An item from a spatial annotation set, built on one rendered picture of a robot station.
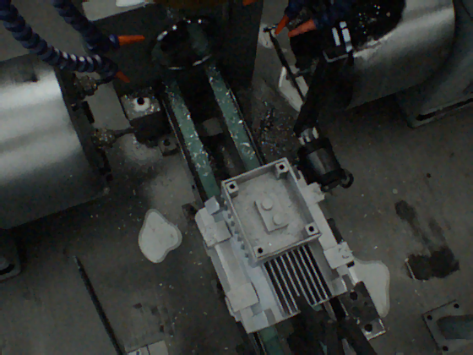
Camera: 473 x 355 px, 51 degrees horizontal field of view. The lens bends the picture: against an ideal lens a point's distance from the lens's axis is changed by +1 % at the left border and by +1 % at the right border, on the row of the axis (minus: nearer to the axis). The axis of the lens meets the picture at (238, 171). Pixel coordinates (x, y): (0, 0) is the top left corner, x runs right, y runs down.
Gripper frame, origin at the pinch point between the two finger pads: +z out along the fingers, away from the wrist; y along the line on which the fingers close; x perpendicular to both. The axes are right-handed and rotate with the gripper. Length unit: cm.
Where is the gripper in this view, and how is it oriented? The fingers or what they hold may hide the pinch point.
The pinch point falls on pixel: (278, 329)
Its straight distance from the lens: 60.9
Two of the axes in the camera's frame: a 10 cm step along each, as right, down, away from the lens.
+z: -2.2, -1.6, 9.6
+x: 3.0, 9.3, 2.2
